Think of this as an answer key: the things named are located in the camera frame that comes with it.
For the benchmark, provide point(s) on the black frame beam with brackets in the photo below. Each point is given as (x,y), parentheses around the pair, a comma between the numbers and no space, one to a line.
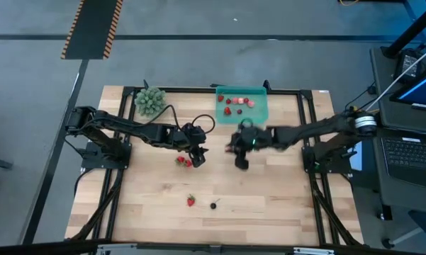
(39,249)

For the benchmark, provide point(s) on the black laptop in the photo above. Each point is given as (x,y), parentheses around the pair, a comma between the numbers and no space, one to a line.
(414,156)

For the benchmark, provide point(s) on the blue box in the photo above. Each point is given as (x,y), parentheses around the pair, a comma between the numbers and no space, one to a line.
(357,161)

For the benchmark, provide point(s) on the green artificial potted plant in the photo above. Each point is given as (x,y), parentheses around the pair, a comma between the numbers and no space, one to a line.
(149,102)

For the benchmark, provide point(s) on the grey equipment cart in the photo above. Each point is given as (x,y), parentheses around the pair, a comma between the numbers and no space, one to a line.
(404,198)

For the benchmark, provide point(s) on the black vertical post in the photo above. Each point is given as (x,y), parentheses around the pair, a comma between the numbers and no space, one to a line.
(411,32)

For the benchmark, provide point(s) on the large red toy strawberry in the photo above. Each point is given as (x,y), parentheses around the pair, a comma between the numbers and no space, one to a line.
(190,202)

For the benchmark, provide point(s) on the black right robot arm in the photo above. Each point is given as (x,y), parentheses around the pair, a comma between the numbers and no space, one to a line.
(312,129)

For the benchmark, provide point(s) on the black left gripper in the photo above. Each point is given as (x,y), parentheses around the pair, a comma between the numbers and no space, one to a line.
(194,137)

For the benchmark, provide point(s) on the black toy cherry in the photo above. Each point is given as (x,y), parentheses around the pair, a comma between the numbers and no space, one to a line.
(213,205)

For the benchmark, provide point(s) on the black power adapter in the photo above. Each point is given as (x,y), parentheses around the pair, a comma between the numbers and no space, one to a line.
(408,65)

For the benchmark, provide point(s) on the monitor with blue screen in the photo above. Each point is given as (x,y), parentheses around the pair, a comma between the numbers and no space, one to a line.
(425,90)

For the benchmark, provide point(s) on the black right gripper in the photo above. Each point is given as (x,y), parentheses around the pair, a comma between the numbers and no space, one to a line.
(251,138)

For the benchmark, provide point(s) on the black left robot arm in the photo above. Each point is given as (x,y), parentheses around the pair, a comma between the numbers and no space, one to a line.
(127,125)

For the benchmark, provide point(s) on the black aluminium table frame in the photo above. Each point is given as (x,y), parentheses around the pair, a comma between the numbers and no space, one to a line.
(188,90)

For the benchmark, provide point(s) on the black orange-striped floor ramp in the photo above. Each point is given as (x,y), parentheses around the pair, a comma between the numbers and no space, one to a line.
(92,28)

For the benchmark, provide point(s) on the teal plastic tupperware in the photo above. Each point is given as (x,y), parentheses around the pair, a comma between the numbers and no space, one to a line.
(258,115)

